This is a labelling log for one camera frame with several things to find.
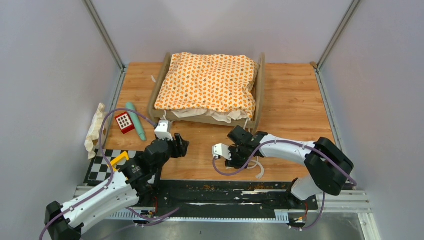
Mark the wooden pet bed frame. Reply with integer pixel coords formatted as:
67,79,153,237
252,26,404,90
147,53,266,130

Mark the white rope tie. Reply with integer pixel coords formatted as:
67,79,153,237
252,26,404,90
247,159,266,180

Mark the white duck pillow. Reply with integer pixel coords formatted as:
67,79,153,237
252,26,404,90
84,103,108,160

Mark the yellow duck print blanket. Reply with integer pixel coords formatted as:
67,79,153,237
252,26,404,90
154,52,259,123

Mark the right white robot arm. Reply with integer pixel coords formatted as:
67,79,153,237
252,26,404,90
212,126,357,209

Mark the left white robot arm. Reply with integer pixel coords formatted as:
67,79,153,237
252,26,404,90
42,120,190,240

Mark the yellow plastic block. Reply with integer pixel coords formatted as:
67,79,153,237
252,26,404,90
110,151,130,172

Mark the teal cylinder toy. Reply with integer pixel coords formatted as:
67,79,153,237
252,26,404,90
125,102,147,142

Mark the red window toy block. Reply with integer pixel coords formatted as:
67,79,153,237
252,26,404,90
114,111,135,135

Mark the black white checkerboard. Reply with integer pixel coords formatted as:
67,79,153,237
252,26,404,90
86,148,157,187

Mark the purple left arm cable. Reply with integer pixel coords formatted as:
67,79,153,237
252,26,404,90
38,107,167,240

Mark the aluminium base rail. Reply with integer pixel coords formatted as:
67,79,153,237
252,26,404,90
63,178,382,224

